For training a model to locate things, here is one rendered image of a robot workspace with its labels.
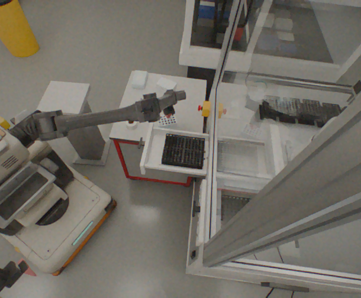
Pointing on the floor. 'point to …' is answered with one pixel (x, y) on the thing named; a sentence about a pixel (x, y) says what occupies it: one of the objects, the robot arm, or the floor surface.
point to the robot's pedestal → (94, 151)
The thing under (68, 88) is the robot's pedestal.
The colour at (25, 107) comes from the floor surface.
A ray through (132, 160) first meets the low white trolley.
